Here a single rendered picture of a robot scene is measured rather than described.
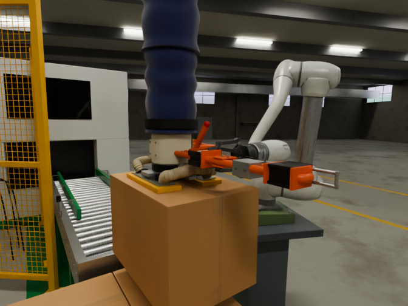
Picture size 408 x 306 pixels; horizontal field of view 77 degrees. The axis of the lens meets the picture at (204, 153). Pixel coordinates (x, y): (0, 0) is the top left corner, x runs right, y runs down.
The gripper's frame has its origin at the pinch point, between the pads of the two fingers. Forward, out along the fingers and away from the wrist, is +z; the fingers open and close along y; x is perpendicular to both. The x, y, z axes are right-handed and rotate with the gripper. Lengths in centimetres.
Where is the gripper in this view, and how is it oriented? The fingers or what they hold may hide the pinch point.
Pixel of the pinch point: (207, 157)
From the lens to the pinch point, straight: 88.4
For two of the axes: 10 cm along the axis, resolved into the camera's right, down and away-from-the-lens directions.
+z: -8.3, 0.6, -5.6
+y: -0.2, 9.9, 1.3
